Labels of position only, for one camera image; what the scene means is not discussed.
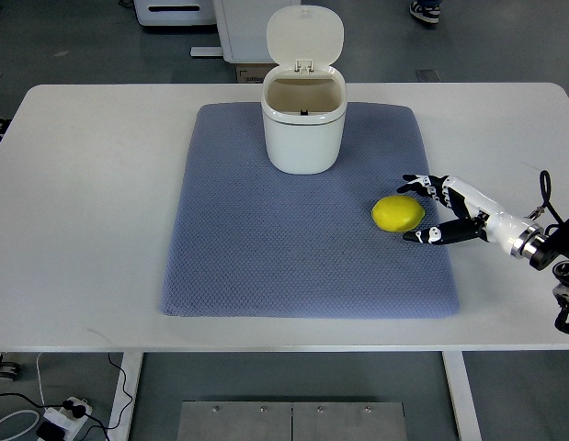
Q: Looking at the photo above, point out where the white trash can with lid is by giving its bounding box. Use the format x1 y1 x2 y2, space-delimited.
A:
261 6 347 175

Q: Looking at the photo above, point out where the blue textured mat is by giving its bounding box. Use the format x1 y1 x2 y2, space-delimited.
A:
160 103 459 319

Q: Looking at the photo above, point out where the grey metal floor plate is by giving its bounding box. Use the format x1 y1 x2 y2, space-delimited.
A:
177 401 407 440

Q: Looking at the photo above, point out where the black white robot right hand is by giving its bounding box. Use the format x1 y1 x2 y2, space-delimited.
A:
397 175 545 258

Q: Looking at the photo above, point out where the grey floor socket plate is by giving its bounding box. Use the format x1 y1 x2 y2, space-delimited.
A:
415 69 441 83

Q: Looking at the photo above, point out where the left white table leg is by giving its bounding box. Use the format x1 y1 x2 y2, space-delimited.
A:
108 352 144 441

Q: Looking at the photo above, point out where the black power cable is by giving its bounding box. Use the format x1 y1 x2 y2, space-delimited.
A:
62 352 134 441

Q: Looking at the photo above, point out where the yellow lemon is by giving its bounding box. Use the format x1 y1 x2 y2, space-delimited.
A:
370 195 426 232

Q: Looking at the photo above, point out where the cardboard box behind table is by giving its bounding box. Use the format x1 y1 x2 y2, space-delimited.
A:
235 63 275 84

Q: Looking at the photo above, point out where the black silver robot right arm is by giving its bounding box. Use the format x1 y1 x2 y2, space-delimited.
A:
524 170 569 334

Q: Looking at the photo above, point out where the white table leg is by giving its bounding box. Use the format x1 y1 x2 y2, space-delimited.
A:
108 352 144 441
442 351 482 441

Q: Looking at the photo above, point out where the right white table leg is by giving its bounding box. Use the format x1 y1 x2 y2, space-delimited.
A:
442 351 482 441

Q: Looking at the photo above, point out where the white machine with black slot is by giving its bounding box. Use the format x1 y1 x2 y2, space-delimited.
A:
133 0 216 27

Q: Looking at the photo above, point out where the black white sneaker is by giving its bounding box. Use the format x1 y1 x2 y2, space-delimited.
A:
409 0 441 25

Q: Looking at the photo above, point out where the white cabinet in background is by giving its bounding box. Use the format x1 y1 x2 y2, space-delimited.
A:
190 0 302 64

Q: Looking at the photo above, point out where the white power strip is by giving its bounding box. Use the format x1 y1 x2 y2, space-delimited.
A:
36 397 92 441

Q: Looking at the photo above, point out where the white cable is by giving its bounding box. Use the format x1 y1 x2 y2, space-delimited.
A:
0 352 49 441

